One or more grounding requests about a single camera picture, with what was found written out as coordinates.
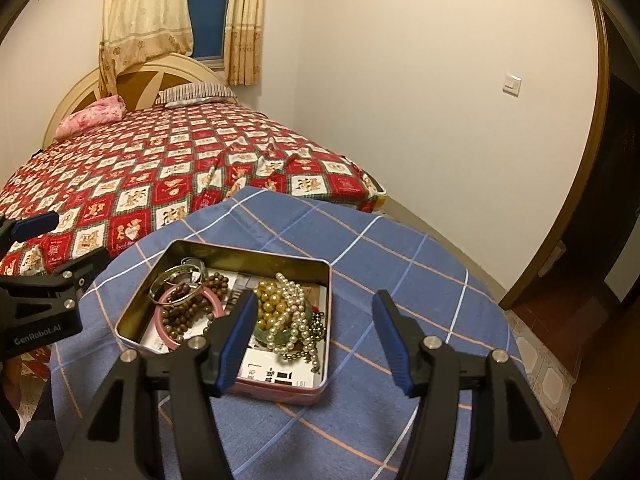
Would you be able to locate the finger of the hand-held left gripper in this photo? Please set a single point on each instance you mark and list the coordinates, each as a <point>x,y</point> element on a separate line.
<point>75,266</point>
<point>35,225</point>

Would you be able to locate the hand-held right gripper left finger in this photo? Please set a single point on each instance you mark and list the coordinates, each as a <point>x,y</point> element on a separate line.
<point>240,335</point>

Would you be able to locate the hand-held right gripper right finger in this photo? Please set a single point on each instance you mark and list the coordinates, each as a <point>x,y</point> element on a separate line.
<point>390,345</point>

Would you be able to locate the green jade bangle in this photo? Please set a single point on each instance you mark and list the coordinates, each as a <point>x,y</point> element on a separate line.
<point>260,336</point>

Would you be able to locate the pink tin box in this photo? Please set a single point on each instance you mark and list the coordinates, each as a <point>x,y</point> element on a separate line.
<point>250,259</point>

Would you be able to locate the pink bangle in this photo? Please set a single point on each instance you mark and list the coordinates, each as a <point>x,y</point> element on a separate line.
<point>162,330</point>

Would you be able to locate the silver bangle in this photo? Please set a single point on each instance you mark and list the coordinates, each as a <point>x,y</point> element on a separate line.
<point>170,273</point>

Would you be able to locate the blue checked tablecloth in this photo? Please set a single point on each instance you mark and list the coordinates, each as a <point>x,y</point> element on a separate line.
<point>400,260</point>

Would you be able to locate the red checked bedspread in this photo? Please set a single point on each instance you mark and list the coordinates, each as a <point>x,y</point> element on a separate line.
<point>150,170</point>

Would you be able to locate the pink floral pillow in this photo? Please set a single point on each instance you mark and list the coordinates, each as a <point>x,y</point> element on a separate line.
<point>90,116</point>

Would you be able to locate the cream wooden headboard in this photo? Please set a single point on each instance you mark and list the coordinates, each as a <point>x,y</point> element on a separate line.
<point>145,87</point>

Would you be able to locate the striped pillow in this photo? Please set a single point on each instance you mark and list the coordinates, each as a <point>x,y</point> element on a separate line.
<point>197,94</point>

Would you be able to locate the wide beige curtain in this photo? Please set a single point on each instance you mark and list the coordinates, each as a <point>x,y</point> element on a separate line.
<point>145,25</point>

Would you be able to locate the window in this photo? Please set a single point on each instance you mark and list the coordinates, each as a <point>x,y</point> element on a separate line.
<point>207,15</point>

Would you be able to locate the dark door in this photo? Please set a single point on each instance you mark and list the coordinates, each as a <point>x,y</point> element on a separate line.
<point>625,185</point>

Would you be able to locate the narrow beige curtain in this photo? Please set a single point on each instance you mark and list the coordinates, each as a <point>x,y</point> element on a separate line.
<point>245,25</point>

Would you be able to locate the white light switch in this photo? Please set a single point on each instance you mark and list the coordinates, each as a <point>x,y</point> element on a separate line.
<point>512,84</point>

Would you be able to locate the brown wooden door frame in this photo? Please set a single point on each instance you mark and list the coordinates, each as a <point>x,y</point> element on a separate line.
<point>603,90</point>

